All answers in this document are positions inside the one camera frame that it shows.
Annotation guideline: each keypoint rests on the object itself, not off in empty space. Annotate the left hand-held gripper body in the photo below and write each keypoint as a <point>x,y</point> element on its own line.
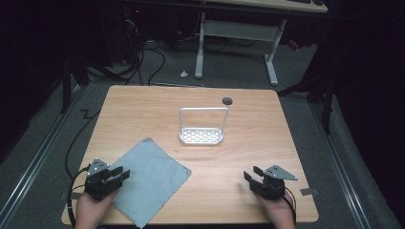
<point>97,183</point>

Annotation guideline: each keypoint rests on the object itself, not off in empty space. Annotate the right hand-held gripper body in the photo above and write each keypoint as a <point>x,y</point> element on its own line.
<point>272,187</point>

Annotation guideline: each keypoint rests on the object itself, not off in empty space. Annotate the grey cloth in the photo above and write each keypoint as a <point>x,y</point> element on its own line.
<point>149,178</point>

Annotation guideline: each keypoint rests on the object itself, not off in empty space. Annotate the person's right hand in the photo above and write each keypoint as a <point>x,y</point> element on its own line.
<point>280,214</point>

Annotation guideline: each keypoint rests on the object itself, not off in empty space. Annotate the grey tape strip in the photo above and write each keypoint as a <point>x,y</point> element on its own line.
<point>309,191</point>
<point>75,196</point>

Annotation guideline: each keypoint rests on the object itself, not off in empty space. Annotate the white metal rack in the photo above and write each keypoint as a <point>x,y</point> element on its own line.
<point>201,142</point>

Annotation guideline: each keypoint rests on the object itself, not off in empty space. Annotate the black round table grommet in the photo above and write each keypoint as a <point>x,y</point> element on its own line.
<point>227,101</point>

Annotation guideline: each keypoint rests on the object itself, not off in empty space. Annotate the black metal stand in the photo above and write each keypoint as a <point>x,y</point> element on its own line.
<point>327,105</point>
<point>66,86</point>

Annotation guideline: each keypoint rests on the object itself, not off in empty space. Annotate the crumpled white paper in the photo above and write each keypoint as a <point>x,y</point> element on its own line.
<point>184,74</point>

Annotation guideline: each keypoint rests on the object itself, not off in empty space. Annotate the small red object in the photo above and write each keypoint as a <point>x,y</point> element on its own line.
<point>294,45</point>

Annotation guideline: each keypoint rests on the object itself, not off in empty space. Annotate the white-legged desk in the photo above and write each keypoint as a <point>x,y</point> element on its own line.
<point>242,30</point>

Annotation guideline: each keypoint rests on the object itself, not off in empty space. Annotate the metal floor rail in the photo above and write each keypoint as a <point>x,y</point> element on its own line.
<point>338,165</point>
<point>38,159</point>

